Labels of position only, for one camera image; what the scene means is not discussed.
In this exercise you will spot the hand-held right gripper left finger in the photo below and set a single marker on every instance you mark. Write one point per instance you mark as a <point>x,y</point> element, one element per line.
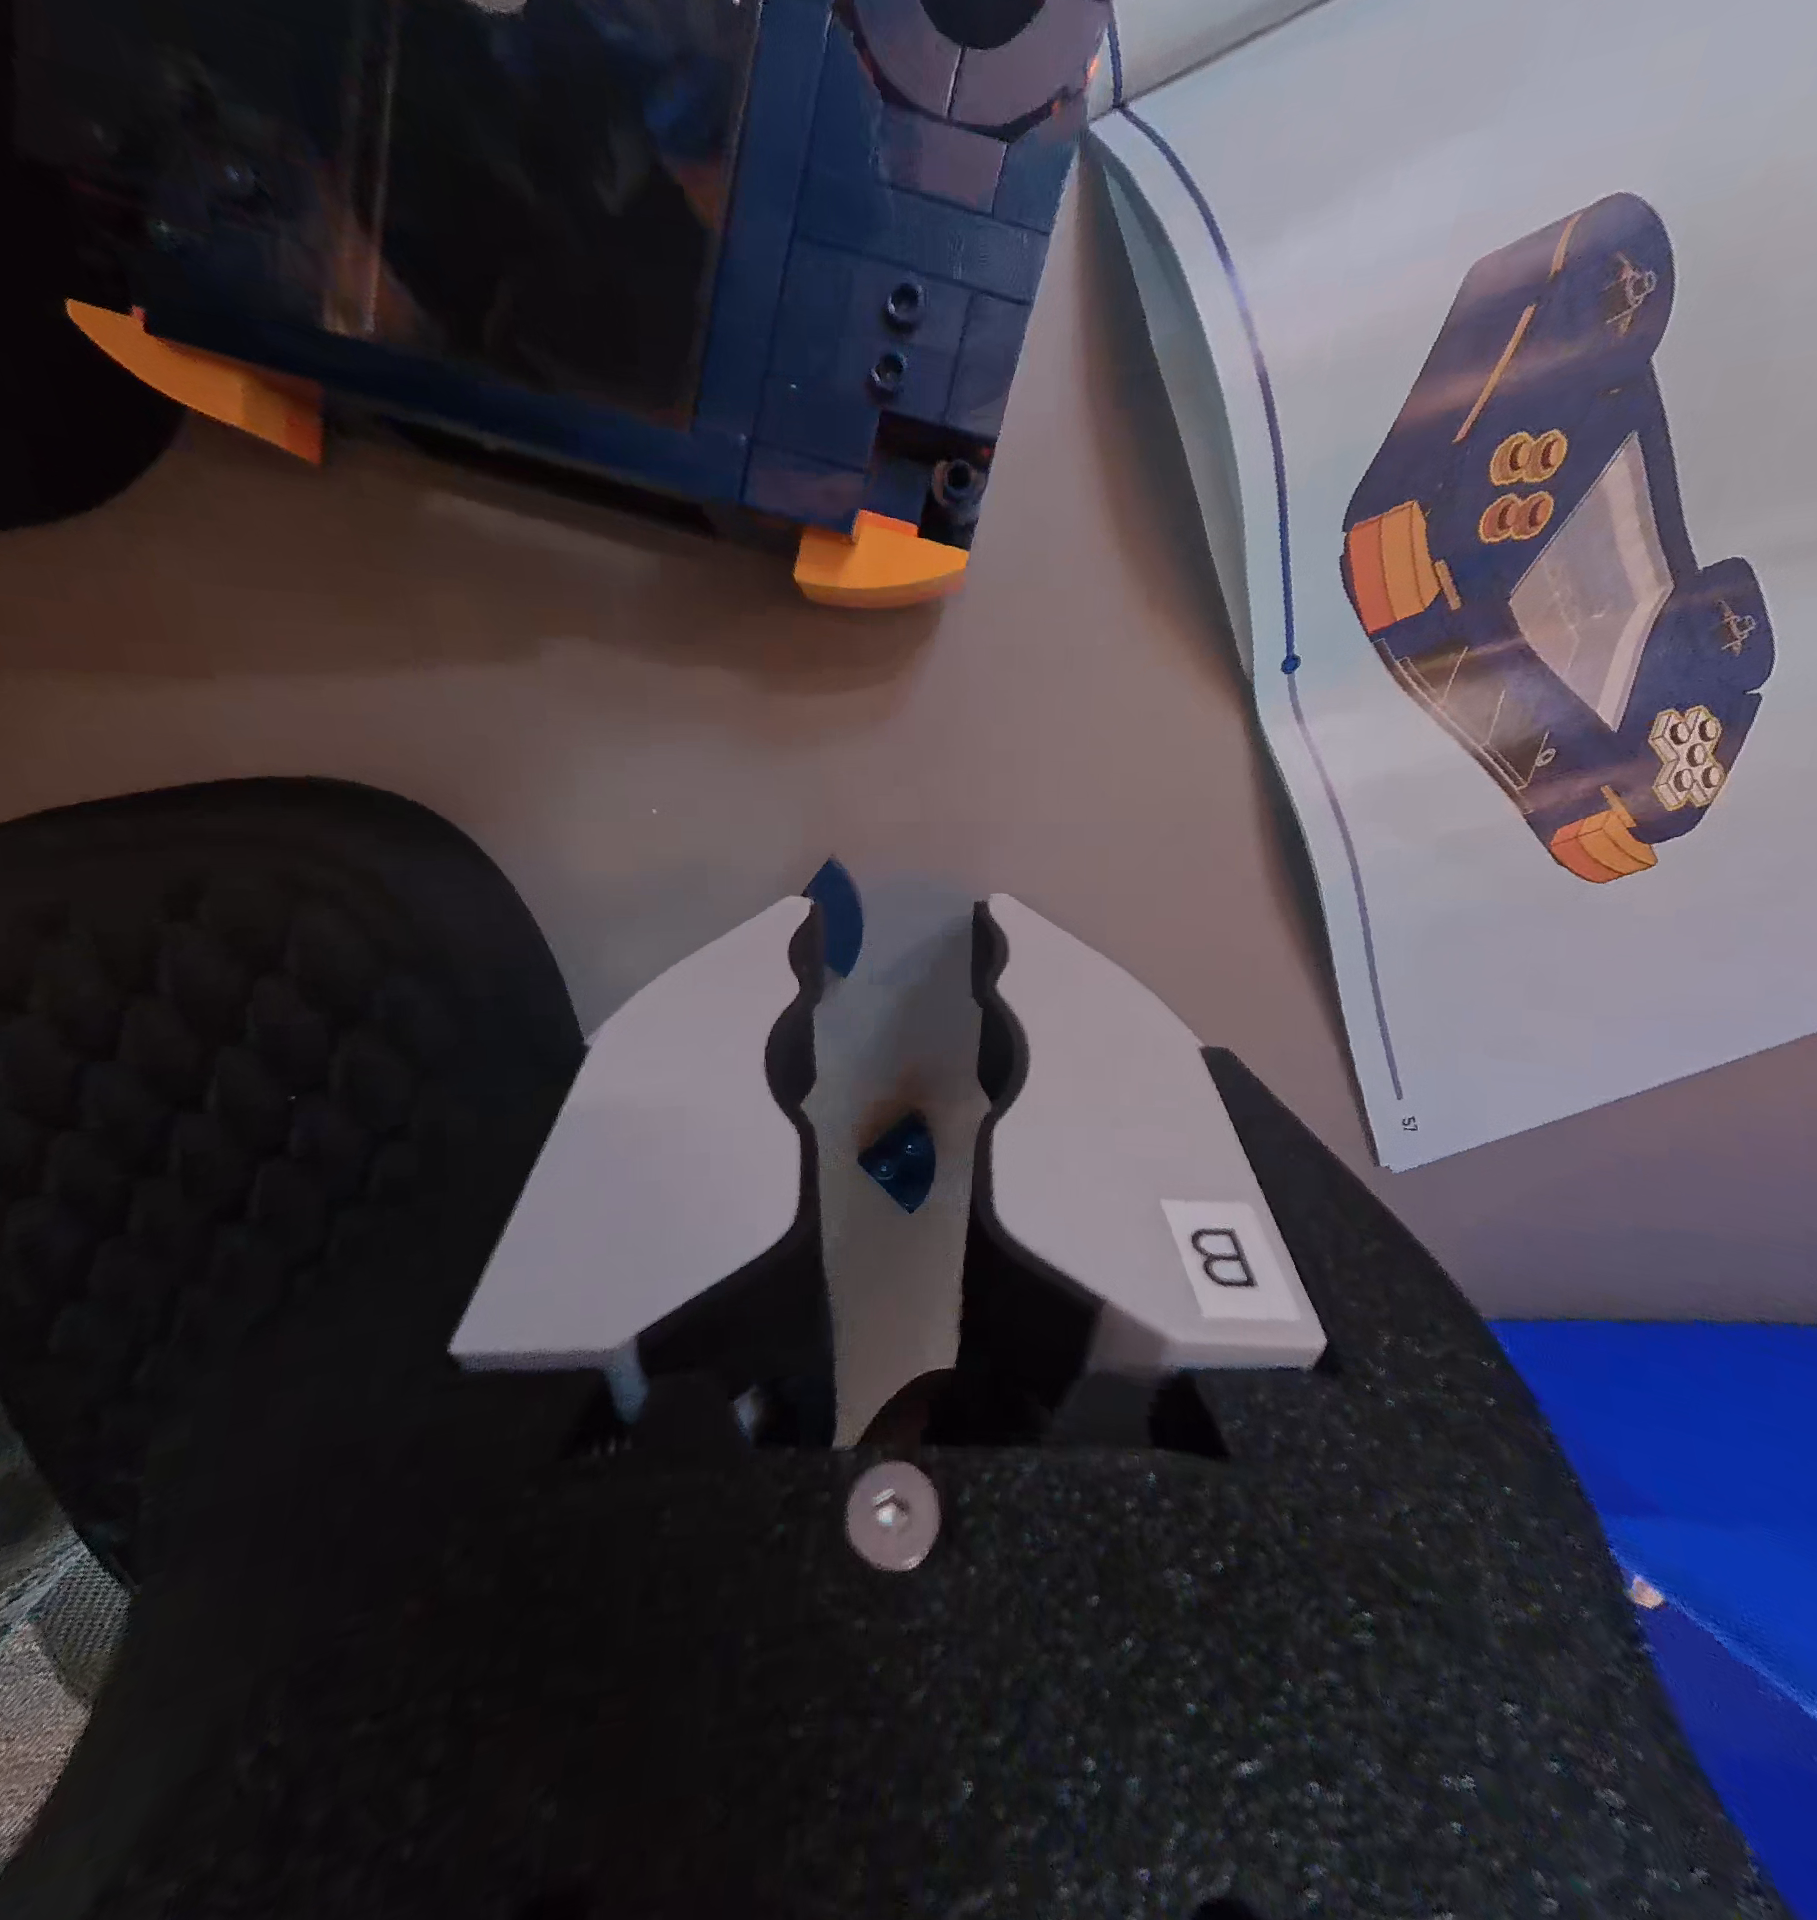
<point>654,1170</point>

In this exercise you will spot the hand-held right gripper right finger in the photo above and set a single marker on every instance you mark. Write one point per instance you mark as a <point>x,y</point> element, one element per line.
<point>1118,1139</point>

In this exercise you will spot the small dark blue brick piece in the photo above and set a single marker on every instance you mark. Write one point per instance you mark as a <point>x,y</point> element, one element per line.
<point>897,1163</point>

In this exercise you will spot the blue quarter round brick piece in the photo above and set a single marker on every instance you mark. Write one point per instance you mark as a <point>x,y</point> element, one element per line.
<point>841,918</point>

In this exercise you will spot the black quilted object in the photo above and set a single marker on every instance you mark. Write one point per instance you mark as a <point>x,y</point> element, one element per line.
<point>219,1080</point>

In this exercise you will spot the blue glossy packaging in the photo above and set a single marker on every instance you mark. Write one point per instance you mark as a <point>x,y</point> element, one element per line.
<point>1734,1499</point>

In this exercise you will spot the grey denim pants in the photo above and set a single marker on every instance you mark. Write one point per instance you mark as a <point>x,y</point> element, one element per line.
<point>10,1695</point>

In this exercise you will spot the blue and orange brick model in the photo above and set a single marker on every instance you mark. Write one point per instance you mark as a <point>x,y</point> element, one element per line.
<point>878,225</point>

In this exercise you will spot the black rounded object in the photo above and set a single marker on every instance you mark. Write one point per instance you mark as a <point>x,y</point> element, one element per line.
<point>39,450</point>

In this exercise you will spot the white instruction booklet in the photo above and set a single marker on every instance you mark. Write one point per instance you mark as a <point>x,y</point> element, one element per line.
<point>1449,225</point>

